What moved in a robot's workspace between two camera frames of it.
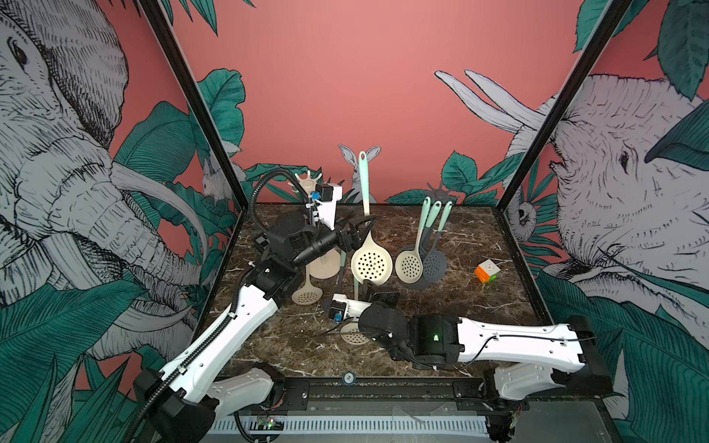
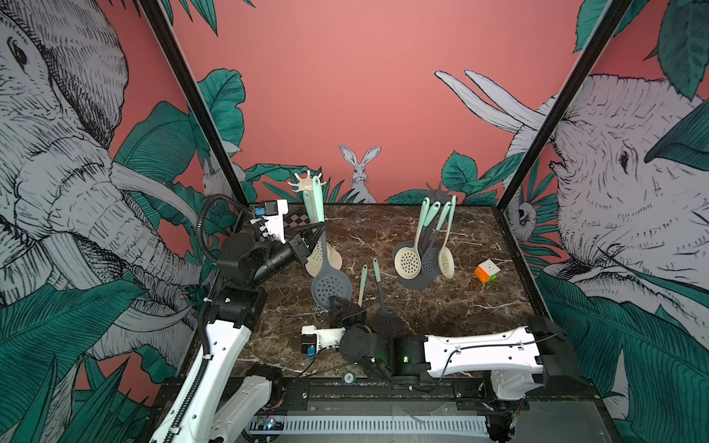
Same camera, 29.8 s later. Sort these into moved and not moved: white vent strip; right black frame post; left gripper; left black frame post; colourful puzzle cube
Moved: left gripper
Not moved: right black frame post; white vent strip; colourful puzzle cube; left black frame post
